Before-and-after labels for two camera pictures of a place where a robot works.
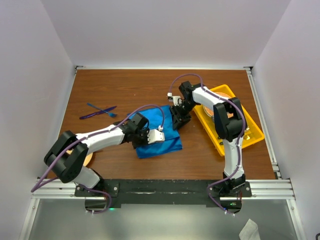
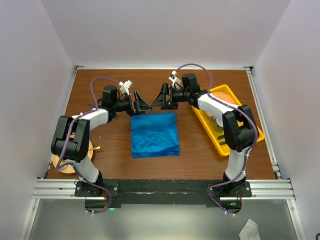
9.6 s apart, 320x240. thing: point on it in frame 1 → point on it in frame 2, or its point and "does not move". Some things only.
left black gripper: (145, 141) → (140, 105)
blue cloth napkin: (172, 141) does not move
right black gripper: (178, 121) → (161, 100)
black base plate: (110, 195) does not move
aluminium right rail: (275, 163) does not move
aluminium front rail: (56, 189) does not move
